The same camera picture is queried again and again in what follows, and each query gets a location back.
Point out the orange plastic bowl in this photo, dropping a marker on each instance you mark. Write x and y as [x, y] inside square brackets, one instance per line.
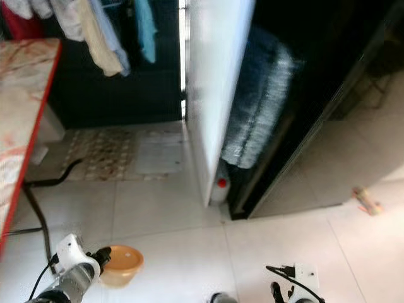
[124, 263]

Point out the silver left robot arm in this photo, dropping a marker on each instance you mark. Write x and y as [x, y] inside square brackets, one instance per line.
[76, 285]

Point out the black glossy fridge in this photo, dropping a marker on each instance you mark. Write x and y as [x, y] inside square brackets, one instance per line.
[334, 76]

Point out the patterned brown floor mat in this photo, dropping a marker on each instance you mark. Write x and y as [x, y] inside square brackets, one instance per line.
[101, 154]

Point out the grey floor mat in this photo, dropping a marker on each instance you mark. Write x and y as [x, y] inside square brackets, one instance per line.
[161, 154]

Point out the plastic jug with red cap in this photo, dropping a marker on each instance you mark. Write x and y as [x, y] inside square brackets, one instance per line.
[219, 192]

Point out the white plastic box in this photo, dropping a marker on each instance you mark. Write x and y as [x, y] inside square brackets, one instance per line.
[50, 129]

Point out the marble table with red edge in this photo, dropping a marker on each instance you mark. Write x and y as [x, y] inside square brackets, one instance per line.
[16, 113]

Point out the clear bubble wrap sheet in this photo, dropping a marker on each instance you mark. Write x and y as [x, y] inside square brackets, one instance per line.
[265, 95]

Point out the beige hanging garment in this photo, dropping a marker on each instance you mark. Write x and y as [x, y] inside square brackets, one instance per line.
[104, 53]

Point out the blue-grey hanging garment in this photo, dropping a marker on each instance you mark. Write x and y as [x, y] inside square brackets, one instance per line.
[118, 38]

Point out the teal hanging garment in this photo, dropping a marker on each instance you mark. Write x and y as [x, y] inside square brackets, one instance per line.
[145, 31]

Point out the white hanging garment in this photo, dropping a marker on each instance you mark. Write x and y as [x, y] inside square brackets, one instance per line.
[66, 19]

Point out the red hanging cloth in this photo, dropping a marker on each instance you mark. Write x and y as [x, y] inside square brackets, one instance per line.
[20, 25]

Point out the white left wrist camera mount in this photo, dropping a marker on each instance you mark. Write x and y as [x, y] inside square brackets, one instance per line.
[72, 249]

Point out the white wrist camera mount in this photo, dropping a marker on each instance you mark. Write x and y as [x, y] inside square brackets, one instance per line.
[306, 274]
[72, 249]

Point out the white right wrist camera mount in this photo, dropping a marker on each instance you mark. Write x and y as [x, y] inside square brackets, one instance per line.
[306, 274]

